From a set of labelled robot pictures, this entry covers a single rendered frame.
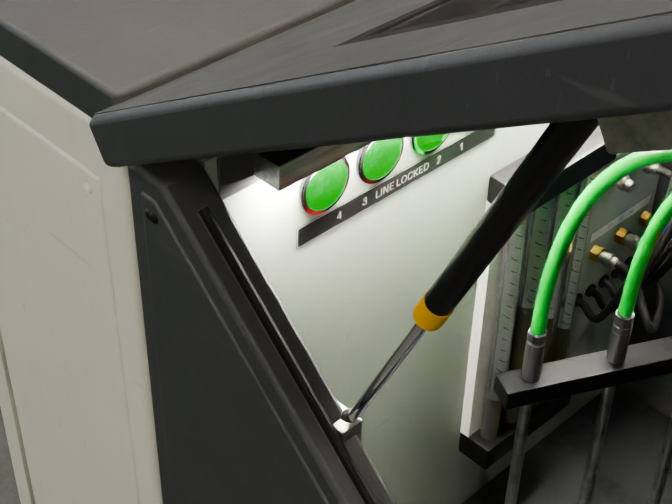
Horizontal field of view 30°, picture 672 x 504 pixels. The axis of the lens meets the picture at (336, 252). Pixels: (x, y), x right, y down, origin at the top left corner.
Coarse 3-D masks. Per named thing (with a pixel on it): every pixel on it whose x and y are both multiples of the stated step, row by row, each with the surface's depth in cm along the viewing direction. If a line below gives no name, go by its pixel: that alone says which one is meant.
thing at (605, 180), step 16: (624, 160) 98; (640, 160) 96; (656, 160) 95; (608, 176) 100; (624, 176) 99; (592, 192) 102; (576, 208) 104; (576, 224) 105; (560, 240) 107; (560, 256) 108; (544, 272) 110; (544, 288) 111; (544, 304) 112; (544, 320) 114; (528, 336) 115; (544, 336) 115
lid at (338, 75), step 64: (384, 0) 86; (448, 0) 74; (512, 0) 76; (576, 0) 56; (640, 0) 50; (256, 64) 76; (320, 64) 65; (384, 64) 58; (448, 64) 54; (512, 64) 52; (576, 64) 49; (640, 64) 47; (128, 128) 78; (192, 128) 72; (256, 128) 67; (320, 128) 63; (384, 128) 59; (448, 128) 56; (640, 128) 52
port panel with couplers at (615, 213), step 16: (640, 176) 134; (656, 176) 136; (608, 192) 130; (624, 192) 133; (640, 192) 135; (592, 208) 129; (608, 208) 132; (624, 208) 134; (640, 208) 137; (592, 224) 131; (608, 224) 133; (624, 224) 136; (640, 224) 139; (592, 240) 132; (608, 240) 135; (624, 240) 136; (592, 256) 133; (608, 256) 132; (624, 256) 140; (592, 272) 136
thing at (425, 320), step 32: (576, 128) 55; (544, 160) 57; (512, 192) 60; (544, 192) 60; (480, 224) 63; (512, 224) 62; (480, 256) 64; (448, 288) 68; (416, 320) 71; (384, 384) 79; (352, 416) 84
